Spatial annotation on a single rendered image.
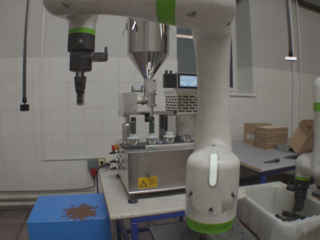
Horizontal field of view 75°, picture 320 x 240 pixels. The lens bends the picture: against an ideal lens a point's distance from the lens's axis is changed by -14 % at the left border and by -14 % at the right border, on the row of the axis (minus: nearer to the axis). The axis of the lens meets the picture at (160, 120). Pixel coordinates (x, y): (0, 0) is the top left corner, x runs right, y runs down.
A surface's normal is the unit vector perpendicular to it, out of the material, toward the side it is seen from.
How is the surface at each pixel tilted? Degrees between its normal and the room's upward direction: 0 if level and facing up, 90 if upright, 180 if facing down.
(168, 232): 0
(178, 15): 139
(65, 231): 90
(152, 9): 128
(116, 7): 135
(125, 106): 90
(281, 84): 90
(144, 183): 90
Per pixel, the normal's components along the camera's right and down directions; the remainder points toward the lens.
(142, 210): 0.00, -1.00
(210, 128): -0.40, 0.00
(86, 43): 0.69, 0.06
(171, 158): 0.30, 0.07
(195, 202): -0.73, 0.05
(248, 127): -0.94, 0.03
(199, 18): -0.29, 0.78
